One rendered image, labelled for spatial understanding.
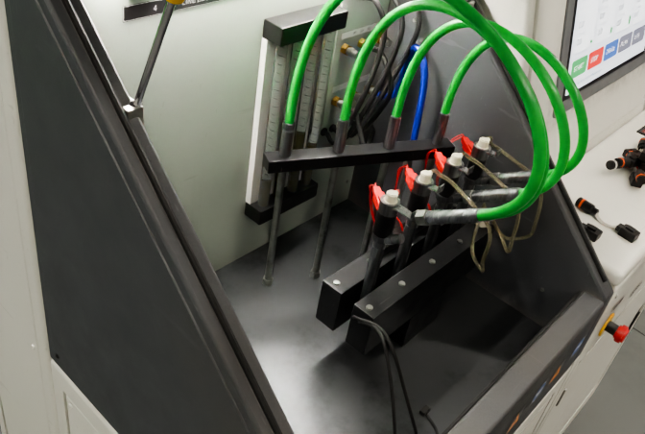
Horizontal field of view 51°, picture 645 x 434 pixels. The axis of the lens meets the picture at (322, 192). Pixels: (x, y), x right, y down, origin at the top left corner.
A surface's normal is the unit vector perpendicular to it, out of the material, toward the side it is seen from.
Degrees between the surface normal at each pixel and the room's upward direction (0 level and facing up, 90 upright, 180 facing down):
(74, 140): 90
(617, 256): 0
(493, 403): 0
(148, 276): 90
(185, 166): 90
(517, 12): 90
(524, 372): 0
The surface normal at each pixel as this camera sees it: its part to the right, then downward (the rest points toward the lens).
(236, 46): 0.73, 0.48
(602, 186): 0.14, -0.80
